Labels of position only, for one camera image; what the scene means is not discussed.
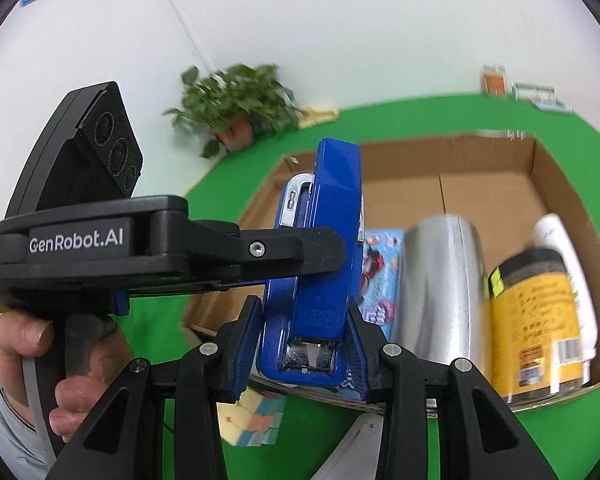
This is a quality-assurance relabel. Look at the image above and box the small orange box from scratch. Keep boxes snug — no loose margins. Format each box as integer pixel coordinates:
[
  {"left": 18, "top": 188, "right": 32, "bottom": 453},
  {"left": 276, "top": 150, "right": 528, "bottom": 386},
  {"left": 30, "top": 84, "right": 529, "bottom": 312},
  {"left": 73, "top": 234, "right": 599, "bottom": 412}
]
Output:
[{"left": 481, "top": 64, "right": 508, "bottom": 97}]

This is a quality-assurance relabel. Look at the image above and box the potted green plant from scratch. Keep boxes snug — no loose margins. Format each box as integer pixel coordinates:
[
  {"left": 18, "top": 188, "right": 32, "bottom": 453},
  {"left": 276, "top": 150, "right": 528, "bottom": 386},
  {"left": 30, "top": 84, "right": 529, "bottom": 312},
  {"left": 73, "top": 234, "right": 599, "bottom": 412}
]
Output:
[{"left": 162, "top": 63, "right": 301, "bottom": 158}]

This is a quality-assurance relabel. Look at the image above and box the colourful printed booklet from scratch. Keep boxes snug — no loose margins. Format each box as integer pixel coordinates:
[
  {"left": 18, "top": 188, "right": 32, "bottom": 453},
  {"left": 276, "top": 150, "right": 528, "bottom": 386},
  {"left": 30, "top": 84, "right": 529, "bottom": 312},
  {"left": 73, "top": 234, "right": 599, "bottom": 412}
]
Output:
[{"left": 337, "top": 228, "right": 406, "bottom": 396}]

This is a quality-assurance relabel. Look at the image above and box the white green card box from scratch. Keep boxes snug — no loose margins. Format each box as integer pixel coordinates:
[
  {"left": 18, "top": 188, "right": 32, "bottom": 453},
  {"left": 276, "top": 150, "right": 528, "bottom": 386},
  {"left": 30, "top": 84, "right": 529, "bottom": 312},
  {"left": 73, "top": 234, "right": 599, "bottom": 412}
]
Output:
[{"left": 511, "top": 81, "right": 556, "bottom": 104}]

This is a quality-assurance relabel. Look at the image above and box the white plastic bottle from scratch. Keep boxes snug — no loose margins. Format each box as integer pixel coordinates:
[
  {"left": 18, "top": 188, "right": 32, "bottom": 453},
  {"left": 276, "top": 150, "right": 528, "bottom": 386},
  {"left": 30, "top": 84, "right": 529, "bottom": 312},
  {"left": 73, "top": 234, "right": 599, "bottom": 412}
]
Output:
[{"left": 531, "top": 214, "right": 599, "bottom": 361}]

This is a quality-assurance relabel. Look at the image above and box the yellow cloth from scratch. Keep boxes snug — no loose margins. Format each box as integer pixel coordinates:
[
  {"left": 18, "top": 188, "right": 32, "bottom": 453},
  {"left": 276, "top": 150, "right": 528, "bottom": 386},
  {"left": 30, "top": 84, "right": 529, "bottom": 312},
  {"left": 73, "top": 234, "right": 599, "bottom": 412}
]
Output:
[{"left": 300, "top": 106, "right": 340, "bottom": 128}]

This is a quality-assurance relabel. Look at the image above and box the green tablecloth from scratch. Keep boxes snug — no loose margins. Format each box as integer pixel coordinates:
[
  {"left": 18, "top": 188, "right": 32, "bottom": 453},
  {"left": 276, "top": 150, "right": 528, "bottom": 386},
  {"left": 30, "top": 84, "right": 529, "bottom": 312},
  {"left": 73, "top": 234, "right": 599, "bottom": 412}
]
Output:
[{"left": 115, "top": 92, "right": 600, "bottom": 480}]

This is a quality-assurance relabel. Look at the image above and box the cardboard box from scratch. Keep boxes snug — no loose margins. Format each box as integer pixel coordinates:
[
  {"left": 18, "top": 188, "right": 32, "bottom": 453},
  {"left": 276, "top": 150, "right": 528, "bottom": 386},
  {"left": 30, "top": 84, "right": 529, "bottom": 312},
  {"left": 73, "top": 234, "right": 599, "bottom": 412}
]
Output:
[{"left": 180, "top": 132, "right": 600, "bottom": 413}]

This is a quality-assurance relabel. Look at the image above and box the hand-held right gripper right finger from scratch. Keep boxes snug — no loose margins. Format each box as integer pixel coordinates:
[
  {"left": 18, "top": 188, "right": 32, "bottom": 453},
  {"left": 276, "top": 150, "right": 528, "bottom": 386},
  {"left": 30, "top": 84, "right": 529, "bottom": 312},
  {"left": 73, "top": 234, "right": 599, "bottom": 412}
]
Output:
[{"left": 346, "top": 300, "right": 561, "bottom": 480}]

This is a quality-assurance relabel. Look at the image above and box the pastel puzzle cube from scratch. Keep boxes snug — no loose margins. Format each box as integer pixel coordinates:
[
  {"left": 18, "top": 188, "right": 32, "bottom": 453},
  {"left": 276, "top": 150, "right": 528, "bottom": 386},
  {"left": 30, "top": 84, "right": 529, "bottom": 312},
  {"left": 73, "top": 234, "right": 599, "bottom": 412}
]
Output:
[{"left": 219, "top": 387, "right": 287, "bottom": 447}]

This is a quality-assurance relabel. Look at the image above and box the blue stapler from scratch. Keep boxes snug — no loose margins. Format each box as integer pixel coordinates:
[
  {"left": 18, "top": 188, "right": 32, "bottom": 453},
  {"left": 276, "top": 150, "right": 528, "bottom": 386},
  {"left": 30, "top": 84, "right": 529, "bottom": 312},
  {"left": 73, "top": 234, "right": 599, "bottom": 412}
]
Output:
[{"left": 256, "top": 138, "right": 366, "bottom": 388}]

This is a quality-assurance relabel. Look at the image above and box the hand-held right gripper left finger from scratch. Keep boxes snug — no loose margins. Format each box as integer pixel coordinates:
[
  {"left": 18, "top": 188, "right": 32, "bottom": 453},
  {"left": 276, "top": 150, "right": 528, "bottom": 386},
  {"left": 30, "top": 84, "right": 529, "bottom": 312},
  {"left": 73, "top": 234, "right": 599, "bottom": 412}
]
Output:
[{"left": 45, "top": 296, "right": 266, "bottom": 480}]

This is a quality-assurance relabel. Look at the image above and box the person's left hand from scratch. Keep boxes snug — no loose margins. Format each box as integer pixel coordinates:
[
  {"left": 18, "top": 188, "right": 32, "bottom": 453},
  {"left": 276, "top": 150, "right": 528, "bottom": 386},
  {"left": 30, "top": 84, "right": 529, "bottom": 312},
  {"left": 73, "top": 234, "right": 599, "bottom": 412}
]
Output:
[{"left": 0, "top": 310, "right": 133, "bottom": 443}]

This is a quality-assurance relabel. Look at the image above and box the silver metal cylinder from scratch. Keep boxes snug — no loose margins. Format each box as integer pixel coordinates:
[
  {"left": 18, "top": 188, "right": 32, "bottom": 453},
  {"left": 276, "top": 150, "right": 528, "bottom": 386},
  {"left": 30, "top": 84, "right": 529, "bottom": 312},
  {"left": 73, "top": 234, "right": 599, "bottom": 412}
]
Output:
[{"left": 392, "top": 214, "right": 491, "bottom": 366}]

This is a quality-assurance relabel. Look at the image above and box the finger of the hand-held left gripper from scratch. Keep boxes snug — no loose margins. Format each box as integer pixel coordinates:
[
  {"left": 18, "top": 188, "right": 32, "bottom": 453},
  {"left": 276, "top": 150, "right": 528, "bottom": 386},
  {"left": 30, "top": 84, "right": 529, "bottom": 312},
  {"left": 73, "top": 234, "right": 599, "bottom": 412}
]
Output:
[{"left": 187, "top": 220, "right": 348, "bottom": 291}]

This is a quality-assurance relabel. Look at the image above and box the yellow label jar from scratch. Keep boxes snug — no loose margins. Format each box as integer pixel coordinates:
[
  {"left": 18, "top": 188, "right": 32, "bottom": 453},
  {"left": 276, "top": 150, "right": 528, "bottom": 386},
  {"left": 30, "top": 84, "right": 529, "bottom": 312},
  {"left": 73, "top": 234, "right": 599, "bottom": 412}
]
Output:
[{"left": 487, "top": 249, "right": 592, "bottom": 403}]

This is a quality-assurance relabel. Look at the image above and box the white rectangular device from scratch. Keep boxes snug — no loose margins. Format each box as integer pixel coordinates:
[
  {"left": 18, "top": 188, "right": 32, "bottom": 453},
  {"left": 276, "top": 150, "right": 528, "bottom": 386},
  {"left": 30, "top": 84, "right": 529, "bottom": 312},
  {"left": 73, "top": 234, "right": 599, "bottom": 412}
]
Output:
[{"left": 310, "top": 410, "right": 387, "bottom": 480}]

